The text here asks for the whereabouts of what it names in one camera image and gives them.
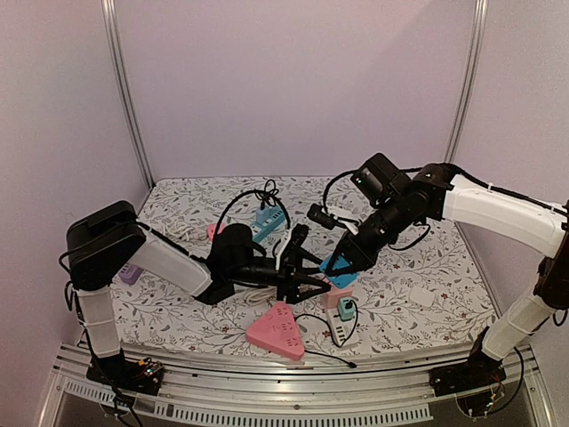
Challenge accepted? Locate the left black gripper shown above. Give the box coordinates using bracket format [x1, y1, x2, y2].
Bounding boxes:
[228, 249, 331, 305]

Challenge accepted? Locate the white coiled power cord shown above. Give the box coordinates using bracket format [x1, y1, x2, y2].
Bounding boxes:
[159, 220, 210, 244]

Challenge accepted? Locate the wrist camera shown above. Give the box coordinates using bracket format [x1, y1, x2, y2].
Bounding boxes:
[274, 224, 309, 270]
[307, 204, 360, 235]

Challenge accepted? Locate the white power strip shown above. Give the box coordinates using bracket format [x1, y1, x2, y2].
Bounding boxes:
[325, 309, 360, 350]

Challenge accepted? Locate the light blue charger plug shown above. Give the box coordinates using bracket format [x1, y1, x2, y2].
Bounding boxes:
[255, 206, 272, 224]

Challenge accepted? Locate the left aluminium frame post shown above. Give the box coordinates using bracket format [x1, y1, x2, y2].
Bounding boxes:
[100, 0, 156, 190]

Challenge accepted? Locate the teal power strip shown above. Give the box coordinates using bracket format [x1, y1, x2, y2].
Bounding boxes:
[251, 206, 285, 243]

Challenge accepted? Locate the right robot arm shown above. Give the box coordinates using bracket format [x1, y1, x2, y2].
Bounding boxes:
[325, 153, 568, 396]

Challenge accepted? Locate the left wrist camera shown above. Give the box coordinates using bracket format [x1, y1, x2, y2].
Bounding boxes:
[274, 224, 309, 270]

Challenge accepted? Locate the blue plug adapter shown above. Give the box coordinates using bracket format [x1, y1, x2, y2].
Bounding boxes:
[319, 256, 359, 289]

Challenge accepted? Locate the white square adapter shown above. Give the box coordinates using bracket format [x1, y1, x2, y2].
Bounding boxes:
[409, 287, 435, 307]

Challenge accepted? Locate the pink power strip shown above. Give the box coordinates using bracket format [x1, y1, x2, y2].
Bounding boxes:
[245, 302, 305, 361]

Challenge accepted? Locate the right aluminium frame post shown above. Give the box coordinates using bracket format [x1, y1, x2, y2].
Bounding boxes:
[444, 0, 489, 163]

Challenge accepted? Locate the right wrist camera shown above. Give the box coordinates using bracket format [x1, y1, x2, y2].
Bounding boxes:
[307, 204, 360, 235]

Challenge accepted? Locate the aluminium frame post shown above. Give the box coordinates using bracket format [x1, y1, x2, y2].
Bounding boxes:
[100, 0, 156, 190]
[444, 0, 489, 163]

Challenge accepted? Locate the aluminium front rail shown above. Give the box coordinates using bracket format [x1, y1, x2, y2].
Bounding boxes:
[38, 344, 556, 426]

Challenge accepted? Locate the purple power strip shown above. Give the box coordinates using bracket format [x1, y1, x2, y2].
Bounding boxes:
[118, 264, 143, 285]

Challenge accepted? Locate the teal small adapter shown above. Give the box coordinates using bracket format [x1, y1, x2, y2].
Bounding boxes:
[337, 297, 357, 322]

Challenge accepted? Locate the pink cube socket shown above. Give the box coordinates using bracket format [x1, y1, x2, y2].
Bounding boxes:
[322, 286, 354, 310]

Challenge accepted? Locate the pink flat plug adapter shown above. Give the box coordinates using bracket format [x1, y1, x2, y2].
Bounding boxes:
[206, 222, 226, 241]

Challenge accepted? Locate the floral table mat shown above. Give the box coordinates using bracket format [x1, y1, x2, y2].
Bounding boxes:
[111, 177, 497, 358]

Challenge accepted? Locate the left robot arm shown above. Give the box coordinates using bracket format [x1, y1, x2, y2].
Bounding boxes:
[59, 200, 331, 395]

